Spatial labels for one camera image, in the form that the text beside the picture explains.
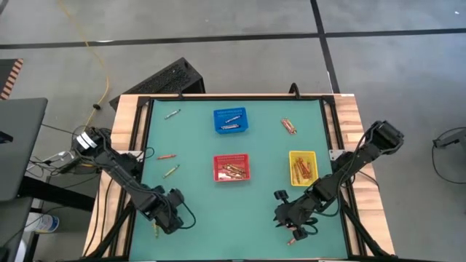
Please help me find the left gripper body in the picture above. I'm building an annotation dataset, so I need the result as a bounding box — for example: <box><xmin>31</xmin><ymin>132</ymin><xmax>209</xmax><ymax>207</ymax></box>
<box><xmin>154</xmin><ymin>207</ymin><xmax>186</xmax><ymax>236</ymax></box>

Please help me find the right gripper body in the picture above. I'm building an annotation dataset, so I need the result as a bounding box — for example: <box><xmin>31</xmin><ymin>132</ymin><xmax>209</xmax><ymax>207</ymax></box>
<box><xmin>274</xmin><ymin>188</ymin><xmax>310</xmax><ymax>242</ymax></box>

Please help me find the teal table mat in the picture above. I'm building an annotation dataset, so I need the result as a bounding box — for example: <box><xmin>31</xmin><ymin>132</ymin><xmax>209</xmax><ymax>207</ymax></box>
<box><xmin>129</xmin><ymin>98</ymin><xmax>350</xmax><ymax>260</ymax></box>

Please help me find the yellow plastic basket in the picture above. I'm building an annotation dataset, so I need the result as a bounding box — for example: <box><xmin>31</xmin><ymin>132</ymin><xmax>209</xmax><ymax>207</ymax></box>
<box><xmin>288</xmin><ymin>150</ymin><xmax>320</xmax><ymax>188</ymax></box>

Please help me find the red plastic basket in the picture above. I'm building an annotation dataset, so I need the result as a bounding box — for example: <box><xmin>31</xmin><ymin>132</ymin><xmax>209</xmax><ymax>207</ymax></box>
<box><xmin>213</xmin><ymin>153</ymin><xmax>251</xmax><ymax>183</ymax></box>

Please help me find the blue plastic basket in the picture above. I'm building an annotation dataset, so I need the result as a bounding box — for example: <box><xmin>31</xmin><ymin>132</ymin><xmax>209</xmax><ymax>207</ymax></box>
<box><xmin>213</xmin><ymin>106</ymin><xmax>249</xmax><ymax>135</ymax></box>

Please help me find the black desk leg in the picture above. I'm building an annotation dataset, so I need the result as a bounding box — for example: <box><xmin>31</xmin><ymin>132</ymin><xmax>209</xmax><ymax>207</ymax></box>
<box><xmin>17</xmin><ymin>175</ymin><xmax>96</xmax><ymax>213</ymax></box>

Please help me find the white power strip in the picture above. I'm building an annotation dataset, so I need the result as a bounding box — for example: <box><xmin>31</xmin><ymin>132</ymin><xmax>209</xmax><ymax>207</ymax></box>
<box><xmin>42</xmin><ymin>150</ymin><xmax>76</xmax><ymax>165</ymax></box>

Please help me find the white plastic bottle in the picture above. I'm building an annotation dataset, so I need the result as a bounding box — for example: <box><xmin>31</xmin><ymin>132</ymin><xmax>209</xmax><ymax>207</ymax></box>
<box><xmin>24</xmin><ymin>213</ymin><xmax>60</xmax><ymax>234</ymax></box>

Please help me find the black perforated computer case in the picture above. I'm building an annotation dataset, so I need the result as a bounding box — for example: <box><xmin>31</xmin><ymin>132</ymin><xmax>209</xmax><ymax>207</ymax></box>
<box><xmin>108</xmin><ymin>57</ymin><xmax>207</xmax><ymax>110</ymax></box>

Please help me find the grey desk top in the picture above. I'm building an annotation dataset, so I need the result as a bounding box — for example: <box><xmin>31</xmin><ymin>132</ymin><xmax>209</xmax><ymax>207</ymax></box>
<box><xmin>0</xmin><ymin>97</ymin><xmax>49</xmax><ymax>203</ymax></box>
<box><xmin>0</xmin><ymin>196</ymin><xmax>34</xmax><ymax>262</ymax></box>

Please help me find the black orange striped mat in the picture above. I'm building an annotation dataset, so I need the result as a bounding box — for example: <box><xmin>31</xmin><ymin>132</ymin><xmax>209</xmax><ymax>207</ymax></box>
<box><xmin>0</xmin><ymin>57</ymin><xmax>25</xmax><ymax>101</ymax></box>

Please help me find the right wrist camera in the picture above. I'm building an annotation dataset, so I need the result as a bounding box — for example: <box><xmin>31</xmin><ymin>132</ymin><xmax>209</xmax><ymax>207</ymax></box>
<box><xmin>291</xmin><ymin>198</ymin><xmax>318</xmax><ymax>221</ymax></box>

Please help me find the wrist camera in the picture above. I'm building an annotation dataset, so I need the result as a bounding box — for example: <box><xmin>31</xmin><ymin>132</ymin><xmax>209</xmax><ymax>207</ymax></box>
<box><xmin>291</xmin><ymin>198</ymin><xmax>318</xmax><ymax>221</ymax></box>
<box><xmin>167</xmin><ymin>188</ymin><xmax>186</xmax><ymax>209</ymax></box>

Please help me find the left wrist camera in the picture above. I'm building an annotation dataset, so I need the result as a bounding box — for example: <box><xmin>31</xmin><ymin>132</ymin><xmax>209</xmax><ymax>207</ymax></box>
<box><xmin>167</xmin><ymin>188</ymin><xmax>186</xmax><ymax>209</ymax></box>

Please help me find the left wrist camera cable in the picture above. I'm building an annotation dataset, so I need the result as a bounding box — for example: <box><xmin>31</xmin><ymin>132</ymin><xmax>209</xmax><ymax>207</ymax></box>
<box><xmin>179</xmin><ymin>201</ymin><xmax>197</xmax><ymax>231</ymax></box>

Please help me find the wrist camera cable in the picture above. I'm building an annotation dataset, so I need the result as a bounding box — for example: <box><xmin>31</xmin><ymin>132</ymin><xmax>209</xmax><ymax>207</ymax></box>
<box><xmin>179</xmin><ymin>201</ymin><xmax>197</xmax><ymax>231</ymax></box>
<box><xmin>301</xmin><ymin>213</ymin><xmax>320</xmax><ymax>236</ymax></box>

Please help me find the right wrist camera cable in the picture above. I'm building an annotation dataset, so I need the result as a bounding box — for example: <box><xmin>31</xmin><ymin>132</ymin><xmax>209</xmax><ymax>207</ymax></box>
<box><xmin>301</xmin><ymin>213</ymin><xmax>320</xmax><ymax>236</ymax></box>

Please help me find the black aluminium table frame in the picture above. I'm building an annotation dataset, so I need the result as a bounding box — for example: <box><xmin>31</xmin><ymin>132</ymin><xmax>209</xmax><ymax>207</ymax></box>
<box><xmin>82</xmin><ymin>92</ymin><xmax>398</xmax><ymax>262</ymax></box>

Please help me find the black cable arch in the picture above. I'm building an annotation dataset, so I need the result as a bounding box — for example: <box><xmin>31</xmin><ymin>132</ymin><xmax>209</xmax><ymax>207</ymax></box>
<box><xmin>288</xmin><ymin>82</ymin><xmax>302</xmax><ymax>100</ymax></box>

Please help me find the yellow floor cable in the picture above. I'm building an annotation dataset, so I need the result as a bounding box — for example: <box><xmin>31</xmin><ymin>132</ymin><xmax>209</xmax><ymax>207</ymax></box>
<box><xmin>58</xmin><ymin>0</ymin><xmax>111</xmax><ymax>124</ymax></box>

